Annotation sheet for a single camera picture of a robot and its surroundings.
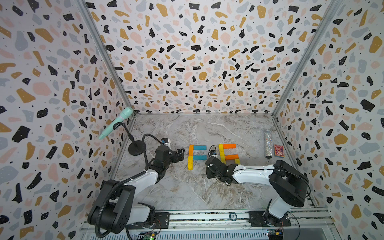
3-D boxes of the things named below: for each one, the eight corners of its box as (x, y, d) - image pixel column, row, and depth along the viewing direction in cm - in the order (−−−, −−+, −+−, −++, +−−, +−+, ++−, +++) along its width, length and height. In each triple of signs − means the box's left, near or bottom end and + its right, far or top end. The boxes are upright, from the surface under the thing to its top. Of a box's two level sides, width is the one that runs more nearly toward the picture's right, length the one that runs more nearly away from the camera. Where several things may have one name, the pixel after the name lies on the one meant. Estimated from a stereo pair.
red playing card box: (274, 156, 101) (275, 154, 99) (274, 145, 106) (275, 144, 105) (283, 158, 100) (285, 157, 98) (283, 147, 105) (284, 146, 104)
